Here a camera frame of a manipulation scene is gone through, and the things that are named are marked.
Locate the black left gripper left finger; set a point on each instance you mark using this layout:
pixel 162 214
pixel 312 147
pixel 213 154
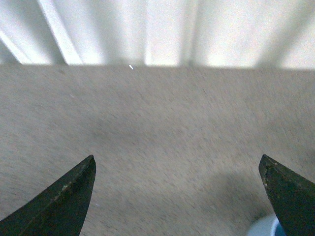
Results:
pixel 60 210

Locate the blue cup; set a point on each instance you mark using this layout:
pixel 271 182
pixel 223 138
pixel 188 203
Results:
pixel 266 226

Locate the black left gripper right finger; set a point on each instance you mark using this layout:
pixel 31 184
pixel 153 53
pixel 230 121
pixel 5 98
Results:
pixel 292 197

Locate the white curtain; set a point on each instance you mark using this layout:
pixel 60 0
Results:
pixel 220 33

